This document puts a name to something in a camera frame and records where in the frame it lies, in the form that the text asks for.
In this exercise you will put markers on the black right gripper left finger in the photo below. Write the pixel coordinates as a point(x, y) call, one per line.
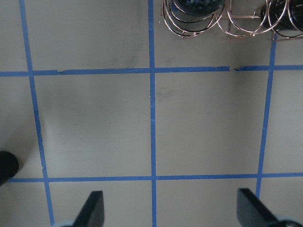
point(92, 213)

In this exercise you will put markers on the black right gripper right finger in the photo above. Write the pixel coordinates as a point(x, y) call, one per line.
point(251, 212)

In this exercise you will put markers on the copper wire wine basket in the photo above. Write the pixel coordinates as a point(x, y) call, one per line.
point(232, 25)

